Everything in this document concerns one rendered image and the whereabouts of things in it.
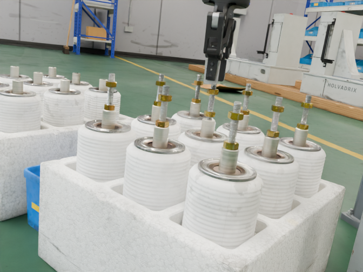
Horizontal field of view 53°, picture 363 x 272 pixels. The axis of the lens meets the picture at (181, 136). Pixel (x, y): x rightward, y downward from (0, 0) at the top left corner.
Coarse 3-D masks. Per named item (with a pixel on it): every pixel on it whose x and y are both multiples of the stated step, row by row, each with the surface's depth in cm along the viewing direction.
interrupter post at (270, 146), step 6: (264, 138) 55; (270, 138) 54; (276, 138) 54; (264, 144) 55; (270, 144) 54; (276, 144) 54; (264, 150) 55; (270, 150) 54; (276, 150) 55; (264, 156) 55; (270, 156) 55
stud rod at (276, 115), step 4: (276, 100) 54; (280, 100) 53; (276, 104) 54; (280, 104) 53; (276, 112) 54; (276, 116) 54; (272, 120) 54; (276, 120) 54; (272, 124) 54; (276, 124) 54; (272, 128) 54; (276, 128) 54
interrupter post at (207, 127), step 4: (204, 120) 61; (208, 120) 61; (212, 120) 62; (204, 124) 61; (208, 124) 61; (212, 124) 61; (204, 128) 62; (208, 128) 61; (212, 128) 62; (200, 132) 62; (204, 132) 62; (208, 132) 62; (212, 132) 62; (200, 136) 62; (204, 136) 62; (208, 136) 62; (212, 136) 62
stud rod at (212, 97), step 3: (216, 84) 60; (213, 87) 60; (210, 96) 61; (213, 96) 61; (210, 99) 61; (213, 99) 61; (210, 102) 61; (213, 102) 61; (210, 105) 61; (210, 108) 61; (210, 111) 61; (207, 117) 62; (210, 117) 62
